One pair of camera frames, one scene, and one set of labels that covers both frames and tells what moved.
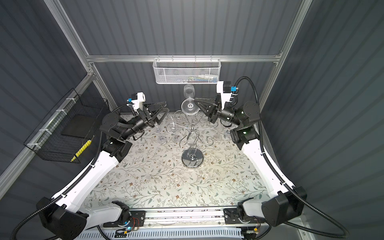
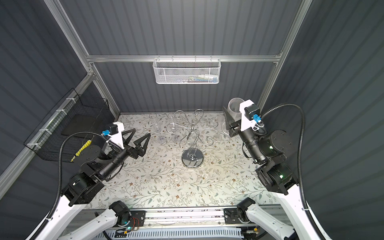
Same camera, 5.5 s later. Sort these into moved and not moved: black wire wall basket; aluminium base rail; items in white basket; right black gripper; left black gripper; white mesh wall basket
Moved: right black gripper; left black gripper
Not moved: black wire wall basket; white mesh wall basket; aluminium base rail; items in white basket
